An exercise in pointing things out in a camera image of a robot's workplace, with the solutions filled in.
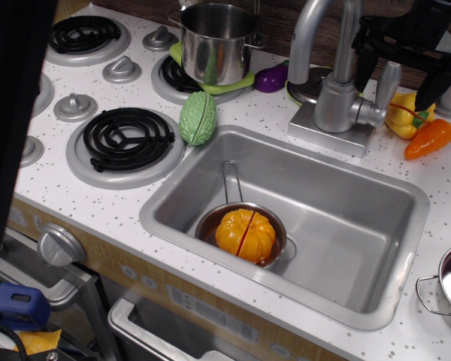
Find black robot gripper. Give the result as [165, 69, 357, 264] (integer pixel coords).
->
[352, 1, 451, 111]

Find silver faucet lever handle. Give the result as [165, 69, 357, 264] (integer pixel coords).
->
[356, 61, 402, 127]

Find yellow toy bell pepper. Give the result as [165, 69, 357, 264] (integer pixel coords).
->
[386, 92, 436, 140]

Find orange toy carrot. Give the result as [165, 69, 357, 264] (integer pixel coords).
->
[404, 119, 451, 160]

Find silver toy faucet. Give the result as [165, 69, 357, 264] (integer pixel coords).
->
[287, 1, 374, 158]

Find dark plate with green rim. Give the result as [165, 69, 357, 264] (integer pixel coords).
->
[286, 66, 333, 105]

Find purple toy eggplant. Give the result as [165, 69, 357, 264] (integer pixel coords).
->
[253, 60, 289, 93]

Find grey toy sink basin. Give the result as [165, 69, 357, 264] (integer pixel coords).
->
[140, 126, 429, 330]

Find large steel stock pot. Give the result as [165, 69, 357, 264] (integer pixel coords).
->
[177, 2, 267, 86]

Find green toy bitter gourd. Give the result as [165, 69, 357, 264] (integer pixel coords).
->
[179, 91, 216, 146]

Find small steel saucepan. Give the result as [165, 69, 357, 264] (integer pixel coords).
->
[195, 161, 286, 270]

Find orange toy pumpkin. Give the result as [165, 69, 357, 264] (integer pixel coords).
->
[215, 208, 276, 264]

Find back right coil burner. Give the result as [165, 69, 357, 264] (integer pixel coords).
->
[151, 55, 247, 105]

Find silver stove knob back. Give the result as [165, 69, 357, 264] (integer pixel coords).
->
[142, 26, 179, 52]

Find silver stove knob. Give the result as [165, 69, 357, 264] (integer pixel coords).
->
[142, 26, 179, 52]
[102, 56, 142, 84]
[53, 93, 98, 123]

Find silver stove knob middle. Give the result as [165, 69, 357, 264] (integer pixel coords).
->
[102, 56, 142, 84]

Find front black coil burner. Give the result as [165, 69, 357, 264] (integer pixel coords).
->
[66, 108, 185, 190]

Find back left coil burner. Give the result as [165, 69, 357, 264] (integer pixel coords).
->
[45, 15, 131, 67]

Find silver stove knob front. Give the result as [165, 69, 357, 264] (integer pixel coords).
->
[53, 93, 98, 123]

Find silver stove knob left edge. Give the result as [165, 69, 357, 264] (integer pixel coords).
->
[20, 135, 44, 168]

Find black curtain at left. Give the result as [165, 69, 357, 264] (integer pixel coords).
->
[0, 1, 57, 244]

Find silver oven dial knob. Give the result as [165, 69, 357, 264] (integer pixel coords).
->
[37, 223, 86, 268]

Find blue clamp tool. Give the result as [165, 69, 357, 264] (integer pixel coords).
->
[0, 283, 51, 331]

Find yellow sponge cloth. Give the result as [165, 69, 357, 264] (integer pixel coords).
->
[17, 329, 62, 356]

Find left edge burner ring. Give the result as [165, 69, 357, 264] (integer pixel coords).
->
[32, 71, 56, 120]

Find silver dishwasher door handle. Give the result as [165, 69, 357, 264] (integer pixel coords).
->
[107, 298, 231, 361]

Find silver oven door handle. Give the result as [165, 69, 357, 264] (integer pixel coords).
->
[0, 229, 106, 361]

